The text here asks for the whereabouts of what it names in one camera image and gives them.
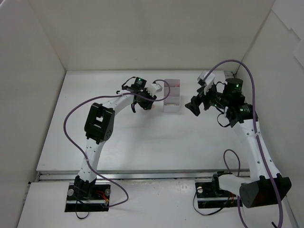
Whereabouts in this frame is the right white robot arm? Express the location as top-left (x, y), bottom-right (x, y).
top-left (185, 78), bottom-right (292, 208)

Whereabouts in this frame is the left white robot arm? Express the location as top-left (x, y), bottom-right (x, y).
top-left (74, 77), bottom-right (162, 199)

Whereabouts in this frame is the white compartment organizer box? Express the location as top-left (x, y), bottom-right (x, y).
top-left (163, 79), bottom-right (181, 113)

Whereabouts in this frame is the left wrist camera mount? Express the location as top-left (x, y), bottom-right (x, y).
top-left (147, 83), bottom-right (162, 97)

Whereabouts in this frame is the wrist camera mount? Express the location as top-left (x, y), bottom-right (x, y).
top-left (147, 83), bottom-right (162, 97)
top-left (197, 71), bottom-right (215, 95)

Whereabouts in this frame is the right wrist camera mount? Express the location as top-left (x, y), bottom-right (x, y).
top-left (197, 71), bottom-right (215, 95)

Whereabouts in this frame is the aluminium frame rail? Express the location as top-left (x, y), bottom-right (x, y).
top-left (22, 71), bottom-right (297, 228)

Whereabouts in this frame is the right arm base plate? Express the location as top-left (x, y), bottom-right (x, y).
top-left (194, 182), bottom-right (238, 209)

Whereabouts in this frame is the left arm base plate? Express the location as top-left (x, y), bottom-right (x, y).
top-left (65, 184), bottom-right (111, 212)

